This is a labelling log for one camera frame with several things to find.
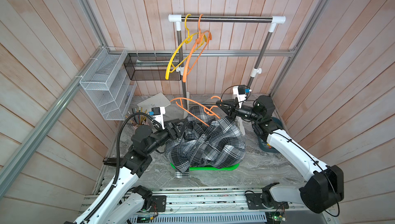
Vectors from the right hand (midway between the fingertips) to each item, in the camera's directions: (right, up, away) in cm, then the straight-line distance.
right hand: (216, 103), depth 68 cm
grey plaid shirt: (+2, -19, +5) cm, 20 cm away
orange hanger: (-4, -4, +3) cm, 6 cm away
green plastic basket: (-2, -32, +7) cm, 33 cm away
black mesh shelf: (-36, +23, +21) cm, 47 cm away
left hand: (-14, -8, -2) cm, 17 cm away
